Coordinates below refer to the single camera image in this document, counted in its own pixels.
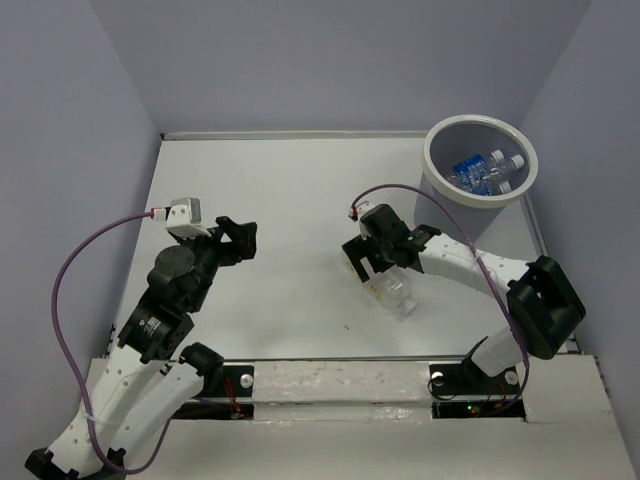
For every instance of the grey bin white rim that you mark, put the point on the grey bin white rim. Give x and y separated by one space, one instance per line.
457 213

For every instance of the large clear yellow label bottle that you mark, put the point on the large clear yellow label bottle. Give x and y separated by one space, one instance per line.
392 289

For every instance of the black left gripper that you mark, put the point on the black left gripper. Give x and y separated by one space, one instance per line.
244 237

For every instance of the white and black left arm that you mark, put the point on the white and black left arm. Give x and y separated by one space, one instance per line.
150 374

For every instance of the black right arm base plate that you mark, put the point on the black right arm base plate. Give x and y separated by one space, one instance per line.
456 397

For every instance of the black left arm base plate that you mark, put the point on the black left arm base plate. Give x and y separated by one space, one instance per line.
220 397

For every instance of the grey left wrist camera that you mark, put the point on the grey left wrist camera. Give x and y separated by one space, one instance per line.
182 218

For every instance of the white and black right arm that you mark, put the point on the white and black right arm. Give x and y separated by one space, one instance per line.
543 307

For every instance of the clear crushed bottle white cap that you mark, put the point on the clear crushed bottle white cap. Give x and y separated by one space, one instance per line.
499 167

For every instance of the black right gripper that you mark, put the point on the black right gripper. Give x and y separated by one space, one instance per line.
357 248

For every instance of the blue label Chinese text bottle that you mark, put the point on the blue label Chinese text bottle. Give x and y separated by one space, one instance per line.
492 188

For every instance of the blue label bottle sideways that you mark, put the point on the blue label bottle sideways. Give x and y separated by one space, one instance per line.
466 174

